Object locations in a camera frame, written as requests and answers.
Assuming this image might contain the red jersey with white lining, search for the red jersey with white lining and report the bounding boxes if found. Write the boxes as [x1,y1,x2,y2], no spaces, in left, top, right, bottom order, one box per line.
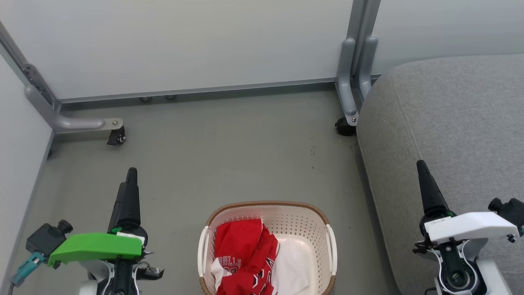
[210,219,264,295]

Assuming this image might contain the white perforated laundry basket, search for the white perforated laundry basket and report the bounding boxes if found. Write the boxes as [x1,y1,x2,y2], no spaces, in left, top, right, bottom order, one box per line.
[198,200,338,295]

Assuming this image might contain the grey partition post with feet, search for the grey partition post with feet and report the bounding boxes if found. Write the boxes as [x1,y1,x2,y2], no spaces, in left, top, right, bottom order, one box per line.
[335,0,382,126]

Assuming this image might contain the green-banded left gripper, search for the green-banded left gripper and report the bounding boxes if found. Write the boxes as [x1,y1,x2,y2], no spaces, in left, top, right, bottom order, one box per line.
[48,167,164,295]

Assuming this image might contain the black caster wheel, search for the black caster wheel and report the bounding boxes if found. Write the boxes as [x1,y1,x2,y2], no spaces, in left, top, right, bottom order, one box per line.
[335,117,357,137]
[107,126,126,146]

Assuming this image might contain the teal left camera connector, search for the teal left camera connector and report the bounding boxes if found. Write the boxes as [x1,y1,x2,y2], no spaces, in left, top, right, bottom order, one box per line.
[10,251,46,287]

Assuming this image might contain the grey slanted partition post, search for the grey slanted partition post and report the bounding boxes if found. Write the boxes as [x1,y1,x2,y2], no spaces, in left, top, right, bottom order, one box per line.
[0,20,62,112]

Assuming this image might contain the white garment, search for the white garment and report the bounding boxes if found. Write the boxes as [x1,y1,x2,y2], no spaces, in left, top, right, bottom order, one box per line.
[271,239,312,295]

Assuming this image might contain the grey partition bottom rail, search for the grey partition bottom rail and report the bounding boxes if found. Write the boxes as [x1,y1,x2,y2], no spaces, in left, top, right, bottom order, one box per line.
[59,77,339,104]

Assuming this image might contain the grey partition foot with bracket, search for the grey partition foot with bracket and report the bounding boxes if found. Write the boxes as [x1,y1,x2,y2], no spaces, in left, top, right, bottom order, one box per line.
[25,84,124,134]

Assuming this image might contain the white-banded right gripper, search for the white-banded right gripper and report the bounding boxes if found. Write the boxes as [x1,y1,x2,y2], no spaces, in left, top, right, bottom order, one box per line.
[413,160,519,295]

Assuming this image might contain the grey fabric sofa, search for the grey fabric sofa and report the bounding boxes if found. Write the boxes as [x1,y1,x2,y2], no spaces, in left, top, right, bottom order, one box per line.
[356,53,524,295]

